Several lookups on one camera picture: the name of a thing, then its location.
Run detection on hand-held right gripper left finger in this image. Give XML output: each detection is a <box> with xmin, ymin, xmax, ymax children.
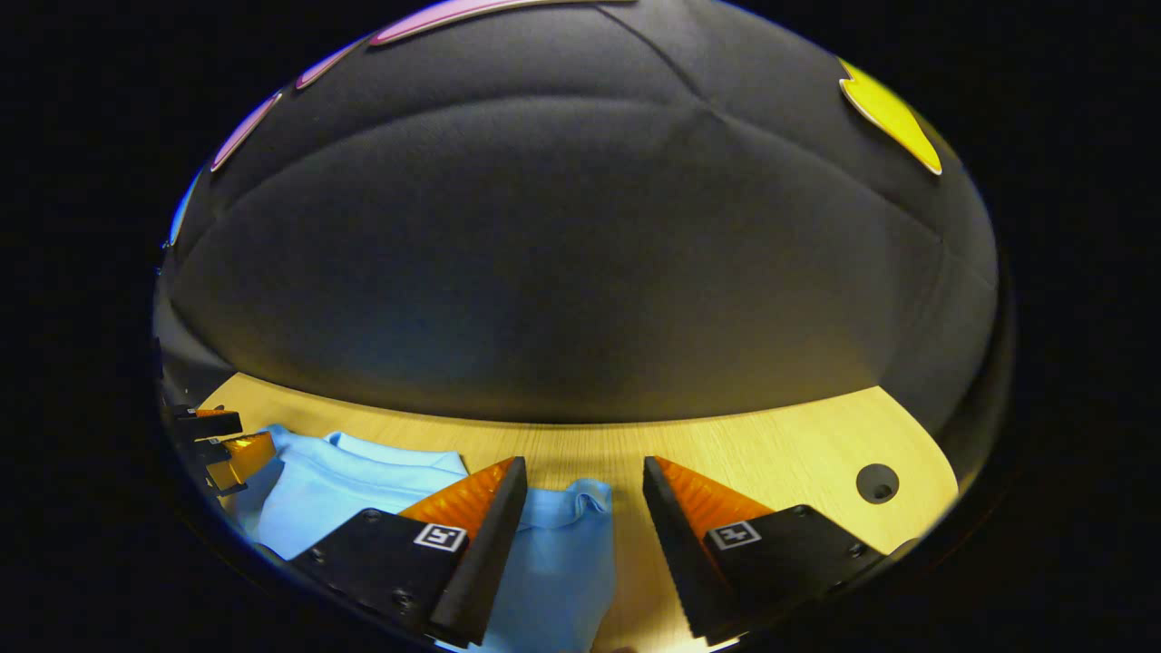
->
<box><xmin>287</xmin><ymin>456</ymin><xmax>529</xmax><ymax>648</ymax></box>

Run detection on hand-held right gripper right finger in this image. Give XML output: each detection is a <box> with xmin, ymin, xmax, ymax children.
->
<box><xmin>642</xmin><ymin>455</ymin><xmax>888</xmax><ymax>647</ymax></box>

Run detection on light blue T-shirt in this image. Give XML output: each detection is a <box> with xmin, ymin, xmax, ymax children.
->
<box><xmin>222</xmin><ymin>423</ymin><xmax>618</xmax><ymax>653</ymax></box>

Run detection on black backdrop cloth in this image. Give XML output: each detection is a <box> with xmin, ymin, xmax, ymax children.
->
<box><xmin>154</xmin><ymin>0</ymin><xmax>1015</xmax><ymax>491</ymax></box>

